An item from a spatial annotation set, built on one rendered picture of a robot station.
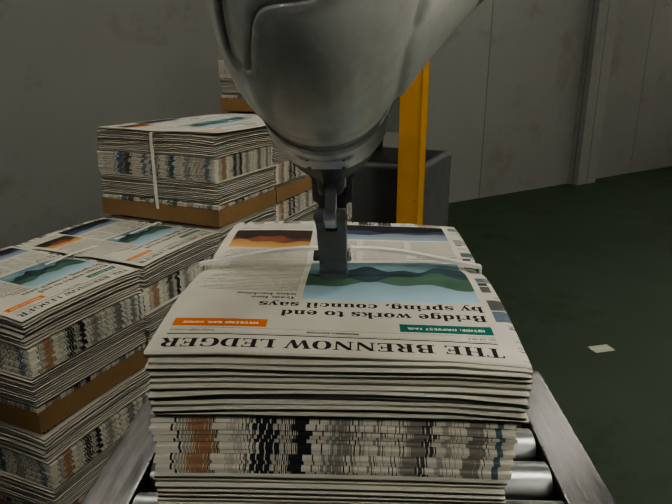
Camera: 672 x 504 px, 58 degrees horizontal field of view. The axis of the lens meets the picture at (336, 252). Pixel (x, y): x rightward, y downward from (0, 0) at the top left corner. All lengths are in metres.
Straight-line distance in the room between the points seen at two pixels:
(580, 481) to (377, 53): 0.56
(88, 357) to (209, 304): 0.75
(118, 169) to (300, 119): 1.39
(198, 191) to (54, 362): 0.58
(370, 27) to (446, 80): 5.08
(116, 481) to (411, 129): 1.94
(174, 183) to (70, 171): 2.45
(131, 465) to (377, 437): 0.35
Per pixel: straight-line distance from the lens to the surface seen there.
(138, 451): 0.77
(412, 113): 2.43
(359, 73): 0.29
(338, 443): 0.49
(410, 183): 2.47
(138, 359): 1.36
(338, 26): 0.26
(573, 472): 0.75
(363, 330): 0.48
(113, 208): 1.73
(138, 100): 4.06
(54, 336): 1.18
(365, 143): 0.40
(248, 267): 0.63
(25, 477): 1.33
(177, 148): 1.56
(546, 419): 0.84
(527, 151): 6.21
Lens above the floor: 1.23
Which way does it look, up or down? 18 degrees down
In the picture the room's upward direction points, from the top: straight up
